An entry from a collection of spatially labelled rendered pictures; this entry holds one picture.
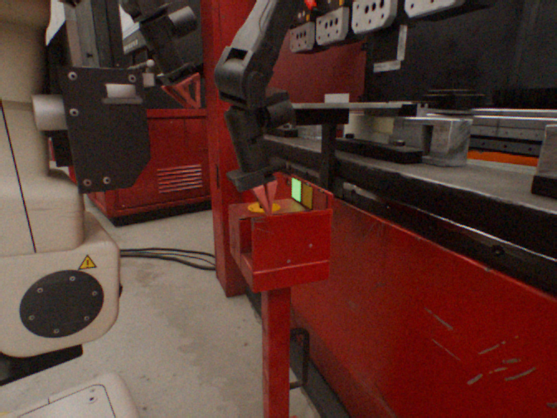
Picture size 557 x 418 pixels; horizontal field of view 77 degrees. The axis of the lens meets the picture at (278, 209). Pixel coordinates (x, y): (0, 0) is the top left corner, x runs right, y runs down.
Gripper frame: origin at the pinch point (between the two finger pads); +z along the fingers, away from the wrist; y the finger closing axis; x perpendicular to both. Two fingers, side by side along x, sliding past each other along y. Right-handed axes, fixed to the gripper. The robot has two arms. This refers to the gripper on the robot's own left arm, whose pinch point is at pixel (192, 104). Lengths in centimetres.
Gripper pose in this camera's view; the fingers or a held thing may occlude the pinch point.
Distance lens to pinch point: 94.1
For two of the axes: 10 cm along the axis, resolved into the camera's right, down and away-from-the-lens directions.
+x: -7.1, 5.9, -3.8
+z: 3.6, 7.7, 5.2
